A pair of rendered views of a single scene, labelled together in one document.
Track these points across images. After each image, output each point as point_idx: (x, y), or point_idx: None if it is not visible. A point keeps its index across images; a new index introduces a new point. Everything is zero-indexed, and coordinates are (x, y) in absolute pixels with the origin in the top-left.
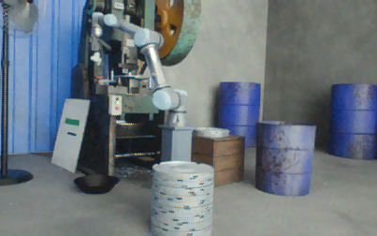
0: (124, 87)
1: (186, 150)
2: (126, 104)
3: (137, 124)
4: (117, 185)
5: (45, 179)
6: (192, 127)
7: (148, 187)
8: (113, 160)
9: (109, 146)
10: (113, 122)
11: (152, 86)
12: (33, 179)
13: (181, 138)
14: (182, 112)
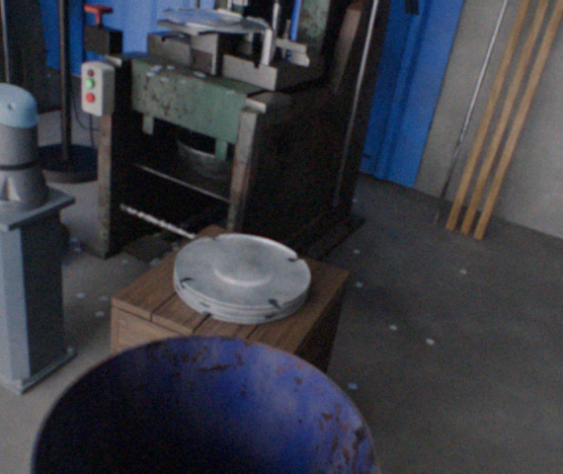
0: (187, 46)
1: None
2: (156, 94)
3: (207, 155)
4: (66, 270)
5: (83, 193)
6: None
7: (65, 310)
8: (106, 215)
9: (99, 182)
10: (105, 129)
11: (267, 60)
12: (77, 185)
13: None
14: None
